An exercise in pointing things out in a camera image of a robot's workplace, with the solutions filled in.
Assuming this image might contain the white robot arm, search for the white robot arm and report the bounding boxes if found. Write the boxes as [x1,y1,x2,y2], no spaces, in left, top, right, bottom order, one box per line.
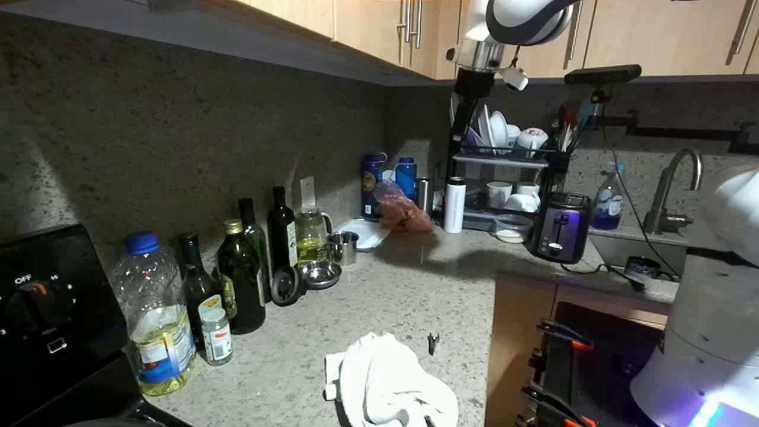
[630,171,759,427]

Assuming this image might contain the white crumpled cloth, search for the white crumpled cloth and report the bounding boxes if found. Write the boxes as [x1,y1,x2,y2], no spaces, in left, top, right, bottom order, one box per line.
[322,332,457,427]

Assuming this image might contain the orange plastic bag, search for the orange plastic bag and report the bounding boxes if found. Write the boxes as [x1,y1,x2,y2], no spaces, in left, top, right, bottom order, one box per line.
[375,184,431,233]

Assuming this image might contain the white plastic tray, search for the white plastic tray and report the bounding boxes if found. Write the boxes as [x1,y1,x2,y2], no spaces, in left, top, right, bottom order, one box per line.
[340,218,389,252]

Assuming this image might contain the small steel cup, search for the small steel cup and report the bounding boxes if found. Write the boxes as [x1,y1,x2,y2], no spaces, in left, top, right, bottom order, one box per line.
[335,233,358,267]

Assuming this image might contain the blue canister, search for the blue canister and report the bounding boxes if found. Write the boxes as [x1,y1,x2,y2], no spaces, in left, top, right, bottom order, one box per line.
[361,153,386,218]

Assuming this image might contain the white thermos bottle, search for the white thermos bottle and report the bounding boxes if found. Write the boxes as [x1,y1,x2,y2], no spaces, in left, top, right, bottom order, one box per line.
[444,176,467,233]

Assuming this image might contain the glass oil cruet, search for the glass oil cruet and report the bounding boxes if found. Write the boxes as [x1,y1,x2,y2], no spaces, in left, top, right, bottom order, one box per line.
[297,176,333,263]

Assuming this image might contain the small steel bowl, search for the small steel bowl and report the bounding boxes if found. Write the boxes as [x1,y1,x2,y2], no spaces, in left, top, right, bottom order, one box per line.
[300,262,342,289]

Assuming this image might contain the dark wine bottle white label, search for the dark wine bottle white label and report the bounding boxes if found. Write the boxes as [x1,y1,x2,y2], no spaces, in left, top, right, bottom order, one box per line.
[269,187,297,270]

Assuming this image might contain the tall green glass bottle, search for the tall green glass bottle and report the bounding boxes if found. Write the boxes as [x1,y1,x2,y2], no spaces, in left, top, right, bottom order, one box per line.
[238,197,271,303]

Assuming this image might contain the black dish rack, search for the black dish rack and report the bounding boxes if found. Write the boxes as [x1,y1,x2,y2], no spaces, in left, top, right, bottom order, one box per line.
[445,71,572,231]

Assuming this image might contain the dark green olive oil bottle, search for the dark green olive oil bottle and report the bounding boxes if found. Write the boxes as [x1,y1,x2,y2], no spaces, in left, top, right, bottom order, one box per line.
[218,218,265,334]

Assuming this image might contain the black toaster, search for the black toaster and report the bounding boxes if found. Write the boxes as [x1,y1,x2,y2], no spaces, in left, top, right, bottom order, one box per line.
[530,193,591,263]

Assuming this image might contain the dark glass bottle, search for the dark glass bottle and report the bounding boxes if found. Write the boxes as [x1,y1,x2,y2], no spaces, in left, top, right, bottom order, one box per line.
[177,233,221,347]

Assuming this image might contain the small white-label jar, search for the small white-label jar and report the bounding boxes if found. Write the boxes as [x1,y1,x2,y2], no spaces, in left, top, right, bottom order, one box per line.
[199,308,233,366]

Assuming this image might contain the blue soap bottle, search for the blue soap bottle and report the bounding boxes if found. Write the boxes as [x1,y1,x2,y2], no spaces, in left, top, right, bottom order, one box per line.
[591,162,625,231]

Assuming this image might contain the large plastic oil bottle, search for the large plastic oil bottle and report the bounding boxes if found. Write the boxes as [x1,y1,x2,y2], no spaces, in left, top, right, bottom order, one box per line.
[112,233,196,396]

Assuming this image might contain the steel kitchen faucet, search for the steel kitchen faucet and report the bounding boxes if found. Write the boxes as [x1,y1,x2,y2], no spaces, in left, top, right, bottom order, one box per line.
[640,148,706,238]

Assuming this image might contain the wooden upper cabinets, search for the wooden upper cabinets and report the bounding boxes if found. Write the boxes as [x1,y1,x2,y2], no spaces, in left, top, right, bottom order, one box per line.
[234,0,759,82]

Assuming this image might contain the black stove control panel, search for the black stove control panel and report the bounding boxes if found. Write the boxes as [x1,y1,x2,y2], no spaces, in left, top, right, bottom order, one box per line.
[0,225,190,427]

